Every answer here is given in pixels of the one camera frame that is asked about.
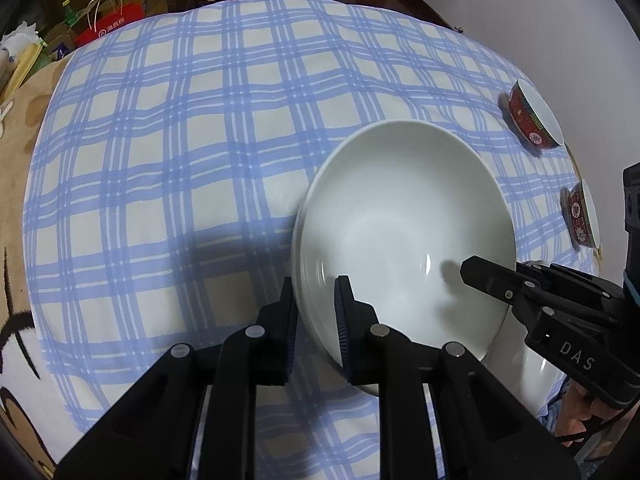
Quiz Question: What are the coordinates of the red patterned bowl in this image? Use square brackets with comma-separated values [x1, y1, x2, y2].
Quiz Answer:
[498, 78, 564, 155]
[561, 179, 601, 249]

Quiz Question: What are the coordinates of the large white bowl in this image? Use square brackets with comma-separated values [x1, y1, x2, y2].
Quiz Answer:
[292, 120, 562, 415]

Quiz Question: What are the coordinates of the person's right hand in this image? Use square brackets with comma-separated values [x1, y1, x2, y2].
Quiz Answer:
[554, 379, 618, 438]

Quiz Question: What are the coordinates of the beige floral blanket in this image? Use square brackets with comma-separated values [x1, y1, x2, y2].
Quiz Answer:
[1, 61, 66, 479]

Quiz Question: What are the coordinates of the blue white plaid cloth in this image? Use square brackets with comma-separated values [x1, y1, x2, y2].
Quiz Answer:
[23, 0, 596, 479]

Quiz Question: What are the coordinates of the red paper gift bag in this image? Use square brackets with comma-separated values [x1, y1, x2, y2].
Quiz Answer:
[74, 0, 145, 48]

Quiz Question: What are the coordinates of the white plush toy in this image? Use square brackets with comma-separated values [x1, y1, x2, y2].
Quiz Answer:
[1, 21, 41, 87]

